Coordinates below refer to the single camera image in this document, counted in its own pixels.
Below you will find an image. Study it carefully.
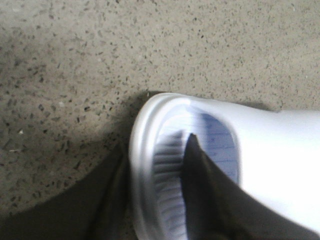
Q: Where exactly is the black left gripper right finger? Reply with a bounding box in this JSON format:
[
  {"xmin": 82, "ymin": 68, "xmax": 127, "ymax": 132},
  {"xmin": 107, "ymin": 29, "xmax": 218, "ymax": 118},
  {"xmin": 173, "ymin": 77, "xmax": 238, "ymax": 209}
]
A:
[{"xmin": 180, "ymin": 134, "xmax": 320, "ymax": 240}]

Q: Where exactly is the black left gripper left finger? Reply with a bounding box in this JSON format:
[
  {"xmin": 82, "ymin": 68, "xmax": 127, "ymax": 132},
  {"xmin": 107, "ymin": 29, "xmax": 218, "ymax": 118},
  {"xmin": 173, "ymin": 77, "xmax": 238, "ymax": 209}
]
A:
[{"xmin": 0, "ymin": 144, "xmax": 129, "ymax": 240}]

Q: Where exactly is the light blue slipper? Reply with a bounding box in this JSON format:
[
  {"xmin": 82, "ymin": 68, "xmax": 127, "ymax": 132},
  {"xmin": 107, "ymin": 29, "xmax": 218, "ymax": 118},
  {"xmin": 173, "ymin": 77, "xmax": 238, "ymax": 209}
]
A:
[{"xmin": 129, "ymin": 93, "xmax": 320, "ymax": 240}]

